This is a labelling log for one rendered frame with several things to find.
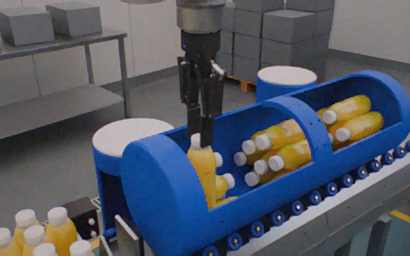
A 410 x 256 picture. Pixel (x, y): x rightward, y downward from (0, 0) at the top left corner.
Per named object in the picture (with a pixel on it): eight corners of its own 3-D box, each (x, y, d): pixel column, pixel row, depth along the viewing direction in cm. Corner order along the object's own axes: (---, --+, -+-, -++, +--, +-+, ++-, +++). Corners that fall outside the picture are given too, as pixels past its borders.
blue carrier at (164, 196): (402, 164, 131) (425, 83, 118) (184, 290, 84) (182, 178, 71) (330, 132, 151) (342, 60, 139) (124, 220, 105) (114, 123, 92)
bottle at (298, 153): (305, 142, 116) (265, 159, 107) (317, 129, 111) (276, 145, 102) (319, 160, 113) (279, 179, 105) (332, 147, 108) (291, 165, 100)
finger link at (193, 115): (188, 110, 81) (187, 109, 81) (188, 140, 84) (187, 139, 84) (200, 107, 82) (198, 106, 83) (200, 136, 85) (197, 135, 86)
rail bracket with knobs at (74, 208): (104, 243, 104) (100, 212, 100) (77, 254, 100) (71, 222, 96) (89, 223, 111) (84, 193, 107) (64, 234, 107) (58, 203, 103)
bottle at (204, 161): (182, 203, 92) (180, 140, 85) (207, 195, 95) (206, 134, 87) (194, 218, 87) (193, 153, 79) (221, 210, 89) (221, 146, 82)
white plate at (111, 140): (87, 124, 138) (88, 128, 139) (99, 162, 115) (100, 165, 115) (163, 113, 147) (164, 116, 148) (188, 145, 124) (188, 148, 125)
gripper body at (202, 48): (230, 30, 72) (229, 78, 76) (203, 22, 78) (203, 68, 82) (197, 36, 68) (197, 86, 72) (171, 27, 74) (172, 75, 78)
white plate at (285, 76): (321, 70, 196) (321, 72, 197) (268, 63, 207) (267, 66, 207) (309, 86, 174) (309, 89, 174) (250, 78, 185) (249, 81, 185)
